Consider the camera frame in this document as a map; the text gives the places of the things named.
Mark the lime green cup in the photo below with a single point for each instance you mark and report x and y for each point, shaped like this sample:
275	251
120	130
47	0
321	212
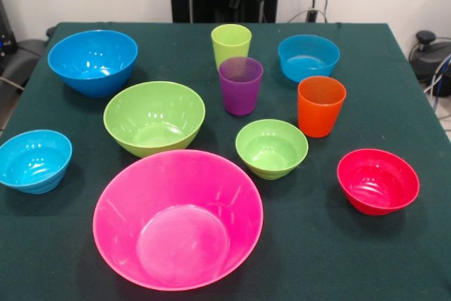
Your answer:
231	44

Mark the medium blue bowl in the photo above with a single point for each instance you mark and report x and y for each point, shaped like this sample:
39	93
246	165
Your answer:
308	61

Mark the purple cup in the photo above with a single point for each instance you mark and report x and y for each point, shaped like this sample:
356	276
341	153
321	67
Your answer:
239	89

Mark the orange cup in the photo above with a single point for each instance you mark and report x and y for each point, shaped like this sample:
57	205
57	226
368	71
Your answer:
320	111

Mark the small green bowl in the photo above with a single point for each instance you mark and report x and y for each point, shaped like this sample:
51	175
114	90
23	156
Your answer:
271	149

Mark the large green bowl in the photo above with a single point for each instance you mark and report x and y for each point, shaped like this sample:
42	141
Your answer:
151	121

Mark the large blue bowl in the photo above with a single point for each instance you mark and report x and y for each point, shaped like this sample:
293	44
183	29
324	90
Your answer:
91	68

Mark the black wheel base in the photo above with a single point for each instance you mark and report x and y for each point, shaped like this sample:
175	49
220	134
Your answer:
21	61
430	58

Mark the small red-pink bowl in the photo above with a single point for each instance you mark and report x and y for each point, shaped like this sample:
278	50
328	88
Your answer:
377	185

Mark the large pink bowl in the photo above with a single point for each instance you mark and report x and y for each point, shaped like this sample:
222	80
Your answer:
176	230

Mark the dark green table cloth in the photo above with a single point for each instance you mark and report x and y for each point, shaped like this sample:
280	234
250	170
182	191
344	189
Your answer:
317	259

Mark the small light blue bowl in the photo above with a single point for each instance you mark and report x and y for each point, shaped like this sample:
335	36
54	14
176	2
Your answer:
35	163

